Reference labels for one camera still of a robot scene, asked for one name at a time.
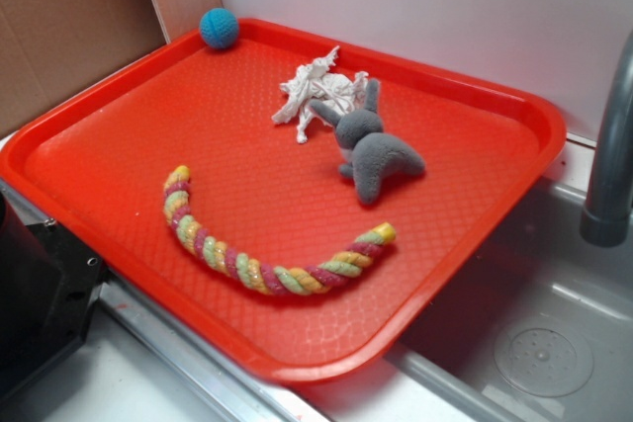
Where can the gray toy sink basin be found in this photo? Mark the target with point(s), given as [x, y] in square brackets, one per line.
[536, 326]

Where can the brown cardboard panel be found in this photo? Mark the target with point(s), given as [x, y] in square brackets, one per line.
[53, 49]

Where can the blue textured ball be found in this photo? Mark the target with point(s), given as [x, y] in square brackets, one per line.
[219, 28]

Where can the crumpled white cloth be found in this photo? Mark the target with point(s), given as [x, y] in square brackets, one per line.
[317, 81]

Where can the multicolour twisted rope toy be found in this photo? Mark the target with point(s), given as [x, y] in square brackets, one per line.
[266, 279]

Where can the gray plush bunny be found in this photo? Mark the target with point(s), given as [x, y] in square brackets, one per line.
[370, 154]

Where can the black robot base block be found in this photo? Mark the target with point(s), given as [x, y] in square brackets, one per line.
[49, 283]

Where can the red plastic tray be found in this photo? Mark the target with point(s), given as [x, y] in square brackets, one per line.
[98, 163]

